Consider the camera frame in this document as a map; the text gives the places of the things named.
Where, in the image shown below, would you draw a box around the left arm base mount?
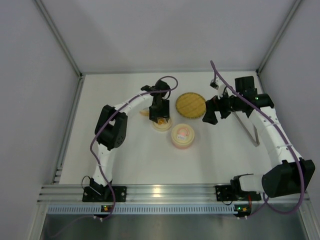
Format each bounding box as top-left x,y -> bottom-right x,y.
82,185 -> 127,203

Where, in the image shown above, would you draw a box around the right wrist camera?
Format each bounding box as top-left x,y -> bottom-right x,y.
210,77 -> 227,96

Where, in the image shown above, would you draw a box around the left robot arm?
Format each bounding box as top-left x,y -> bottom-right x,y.
86,78 -> 174,199

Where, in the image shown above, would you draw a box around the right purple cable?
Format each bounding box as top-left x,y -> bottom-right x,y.
210,59 -> 307,221

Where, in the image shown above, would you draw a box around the purple cable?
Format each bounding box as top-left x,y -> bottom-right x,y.
89,76 -> 179,221
210,59 -> 307,221

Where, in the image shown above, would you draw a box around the pink lunch bowl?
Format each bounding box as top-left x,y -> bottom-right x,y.
171,140 -> 193,150

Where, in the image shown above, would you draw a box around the round bamboo tray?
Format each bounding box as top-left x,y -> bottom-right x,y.
175,92 -> 206,119

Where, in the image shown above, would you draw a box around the left aluminium frame post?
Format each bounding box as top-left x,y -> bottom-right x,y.
32,0 -> 83,78

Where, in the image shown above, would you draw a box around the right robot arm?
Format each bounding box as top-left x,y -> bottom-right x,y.
202,76 -> 316,198

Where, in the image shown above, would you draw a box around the aluminium frame post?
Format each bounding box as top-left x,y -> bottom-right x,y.
256,0 -> 305,76
32,0 -> 83,78

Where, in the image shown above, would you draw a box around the aluminium front rail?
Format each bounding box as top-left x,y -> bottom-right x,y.
37,182 -> 310,204

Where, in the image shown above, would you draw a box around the orange lunch bowl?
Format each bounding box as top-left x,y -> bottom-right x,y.
139,107 -> 150,117

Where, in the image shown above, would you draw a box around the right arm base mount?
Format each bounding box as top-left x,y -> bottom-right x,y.
215,174 -> 262,202

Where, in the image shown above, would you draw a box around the metal tongs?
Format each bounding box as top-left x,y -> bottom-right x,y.
232,112 -> 260,147

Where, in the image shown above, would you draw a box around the slotted cable duct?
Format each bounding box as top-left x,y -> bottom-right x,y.
47,203 -> 240,215

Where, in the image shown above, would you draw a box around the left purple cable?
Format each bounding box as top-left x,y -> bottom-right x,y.
89,76 -> 179,221

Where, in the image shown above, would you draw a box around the right aluminium frame post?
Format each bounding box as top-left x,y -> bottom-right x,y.
256,0 -> 305,76

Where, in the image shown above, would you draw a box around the cream lid pink handle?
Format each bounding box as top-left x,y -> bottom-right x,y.
171,123 -> 195,145

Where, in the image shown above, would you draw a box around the cream lid orange handle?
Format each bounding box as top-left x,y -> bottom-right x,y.
152,118 -> 173,132

